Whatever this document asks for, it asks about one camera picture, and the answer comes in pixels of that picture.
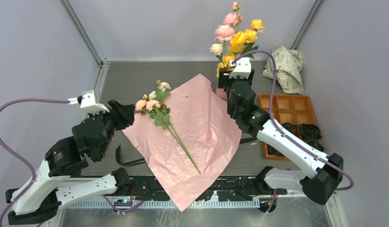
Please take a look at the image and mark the purple cable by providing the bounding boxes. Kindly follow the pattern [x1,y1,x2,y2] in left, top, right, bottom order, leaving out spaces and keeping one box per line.
[0,98,148,227]
[230,49,355,214]

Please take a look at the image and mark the rolled black ribbon left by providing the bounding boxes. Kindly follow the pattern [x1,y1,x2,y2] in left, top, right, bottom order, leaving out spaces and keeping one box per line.
[282,122,300,137]

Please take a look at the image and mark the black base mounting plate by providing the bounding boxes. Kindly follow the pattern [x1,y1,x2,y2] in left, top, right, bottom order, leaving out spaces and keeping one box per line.
[108,176,274,201]

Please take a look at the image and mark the peach rose spray stem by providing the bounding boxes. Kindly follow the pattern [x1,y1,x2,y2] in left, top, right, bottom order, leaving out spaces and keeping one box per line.
[135,80,201,173]

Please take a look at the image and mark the purple flower bouquet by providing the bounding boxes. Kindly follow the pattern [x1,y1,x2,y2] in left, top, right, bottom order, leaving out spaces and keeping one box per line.
[123,74,242,211]

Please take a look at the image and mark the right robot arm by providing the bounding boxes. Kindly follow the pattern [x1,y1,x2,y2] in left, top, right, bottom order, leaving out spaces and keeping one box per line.
[218,69,344,205]

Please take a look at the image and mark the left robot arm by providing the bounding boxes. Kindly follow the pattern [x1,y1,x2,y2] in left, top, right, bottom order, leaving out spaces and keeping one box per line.
[6,100,135,225]

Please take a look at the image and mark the orange compartment tray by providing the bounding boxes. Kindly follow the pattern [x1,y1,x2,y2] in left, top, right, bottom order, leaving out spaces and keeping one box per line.
[258,94,325,161]

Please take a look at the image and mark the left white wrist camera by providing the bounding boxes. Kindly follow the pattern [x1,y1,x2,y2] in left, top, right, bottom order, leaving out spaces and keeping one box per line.
[67,89,110,114]

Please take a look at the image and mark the crumpled printed paper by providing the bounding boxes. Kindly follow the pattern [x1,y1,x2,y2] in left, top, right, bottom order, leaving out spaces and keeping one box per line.
[271,45,304,95]

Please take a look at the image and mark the pink cylindrical vase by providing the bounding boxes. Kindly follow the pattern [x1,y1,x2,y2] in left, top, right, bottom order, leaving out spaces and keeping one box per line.
[215,88,228,102]

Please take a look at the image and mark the rolled black ribbon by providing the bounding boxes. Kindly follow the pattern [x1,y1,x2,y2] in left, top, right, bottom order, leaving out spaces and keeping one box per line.
[299,123,322,141]
[282,122,300,137]

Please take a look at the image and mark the black ribbon gold lettering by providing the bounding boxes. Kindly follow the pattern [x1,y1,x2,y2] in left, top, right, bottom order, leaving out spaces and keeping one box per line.
[115,136,259,166]

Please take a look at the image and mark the pink rose stem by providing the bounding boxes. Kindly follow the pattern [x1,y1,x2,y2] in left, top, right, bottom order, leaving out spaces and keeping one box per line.
[214,2,243,54]

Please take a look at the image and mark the rolled black ribbon back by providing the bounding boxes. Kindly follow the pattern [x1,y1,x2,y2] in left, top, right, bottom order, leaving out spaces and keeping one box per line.
[299,123,322,141]

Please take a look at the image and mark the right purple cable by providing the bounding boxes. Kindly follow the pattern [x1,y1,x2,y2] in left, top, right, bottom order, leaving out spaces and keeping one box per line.
[230,49,355,214]

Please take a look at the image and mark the yellow flower stem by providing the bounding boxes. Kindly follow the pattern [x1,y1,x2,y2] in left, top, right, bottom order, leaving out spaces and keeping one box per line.
[216,19,265,78]

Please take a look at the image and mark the small cream rose stem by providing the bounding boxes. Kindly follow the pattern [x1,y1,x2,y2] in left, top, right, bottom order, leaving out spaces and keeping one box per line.
[209,44,224,62]

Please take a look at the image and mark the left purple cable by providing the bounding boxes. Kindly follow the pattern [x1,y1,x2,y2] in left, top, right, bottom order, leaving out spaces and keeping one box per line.
[0,98,148,227]

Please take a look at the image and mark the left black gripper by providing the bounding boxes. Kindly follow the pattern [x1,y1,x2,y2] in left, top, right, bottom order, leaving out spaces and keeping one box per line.
[90,99,136,158]

